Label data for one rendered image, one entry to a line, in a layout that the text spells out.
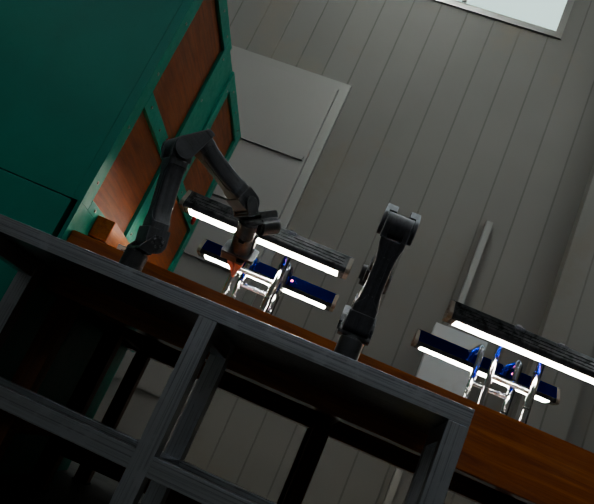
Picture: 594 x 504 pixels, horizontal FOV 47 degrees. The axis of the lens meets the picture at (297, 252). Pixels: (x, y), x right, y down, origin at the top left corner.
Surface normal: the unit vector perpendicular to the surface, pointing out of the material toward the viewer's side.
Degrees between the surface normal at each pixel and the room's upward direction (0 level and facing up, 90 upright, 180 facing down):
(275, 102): 90
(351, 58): 90
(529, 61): 90
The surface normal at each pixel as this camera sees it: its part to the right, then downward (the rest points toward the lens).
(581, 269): -0.05, -0.32
